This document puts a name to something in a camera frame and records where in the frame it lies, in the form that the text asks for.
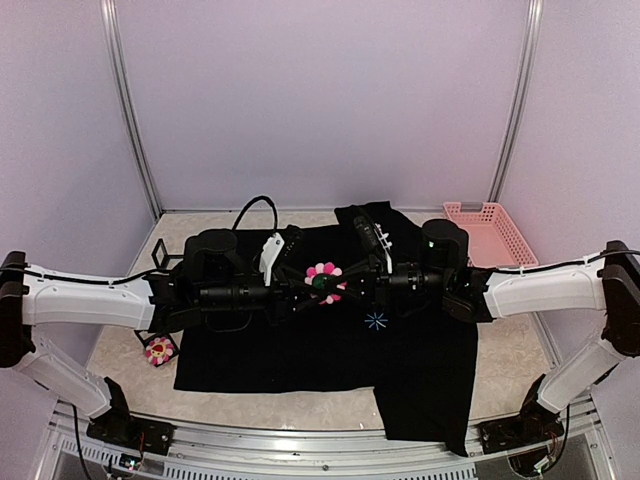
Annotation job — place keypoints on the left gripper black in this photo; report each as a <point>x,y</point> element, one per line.
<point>283,293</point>

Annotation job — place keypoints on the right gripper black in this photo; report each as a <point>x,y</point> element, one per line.
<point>377,275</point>

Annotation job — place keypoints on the flower brooch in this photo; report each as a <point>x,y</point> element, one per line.
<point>160,350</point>
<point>317,276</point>

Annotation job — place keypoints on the black t-shirt blue logo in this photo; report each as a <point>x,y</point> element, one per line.
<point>420,361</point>

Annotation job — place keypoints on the pink plastic basket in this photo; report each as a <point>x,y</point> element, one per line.
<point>494,239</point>

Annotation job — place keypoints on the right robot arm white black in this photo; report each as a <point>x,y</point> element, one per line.
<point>607,281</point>

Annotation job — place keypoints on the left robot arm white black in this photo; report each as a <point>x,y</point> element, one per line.
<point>210,283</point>

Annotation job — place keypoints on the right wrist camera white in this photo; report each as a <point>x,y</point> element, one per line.
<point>374,241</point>

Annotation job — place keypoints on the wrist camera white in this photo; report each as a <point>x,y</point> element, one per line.
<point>374,241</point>
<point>278,247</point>

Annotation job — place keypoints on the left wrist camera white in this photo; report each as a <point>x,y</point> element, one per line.
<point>278,247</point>

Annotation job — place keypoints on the front aluminium rail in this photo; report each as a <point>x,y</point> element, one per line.
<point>208,451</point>

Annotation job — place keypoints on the right aluminium frame post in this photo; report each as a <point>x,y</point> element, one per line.
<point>525,68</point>

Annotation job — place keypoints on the aluminium frame post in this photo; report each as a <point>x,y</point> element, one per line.
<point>118,65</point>
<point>525,68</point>

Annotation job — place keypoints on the left aluminium frame post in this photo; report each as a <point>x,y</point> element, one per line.
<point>118,65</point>

